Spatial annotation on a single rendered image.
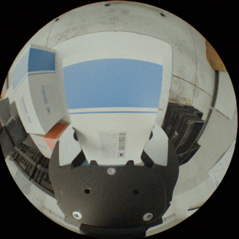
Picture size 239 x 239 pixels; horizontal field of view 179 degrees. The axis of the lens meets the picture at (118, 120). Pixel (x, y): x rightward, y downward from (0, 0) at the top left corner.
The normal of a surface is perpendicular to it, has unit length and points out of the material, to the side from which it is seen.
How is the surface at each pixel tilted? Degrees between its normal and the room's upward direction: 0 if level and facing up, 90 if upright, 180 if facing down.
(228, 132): 90
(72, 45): 0
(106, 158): 0
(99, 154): 0
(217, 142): 90
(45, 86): 90
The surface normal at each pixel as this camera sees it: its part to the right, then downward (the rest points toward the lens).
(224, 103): -1.00, 0.00
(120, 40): 0.04, 0.49
